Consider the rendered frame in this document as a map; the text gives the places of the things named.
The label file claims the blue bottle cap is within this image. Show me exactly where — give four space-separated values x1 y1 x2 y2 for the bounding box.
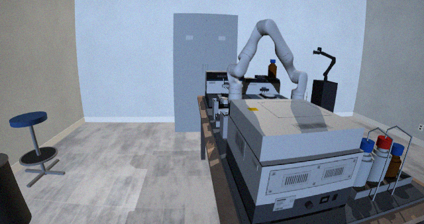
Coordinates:
360 138 375 151
391 142 405 155

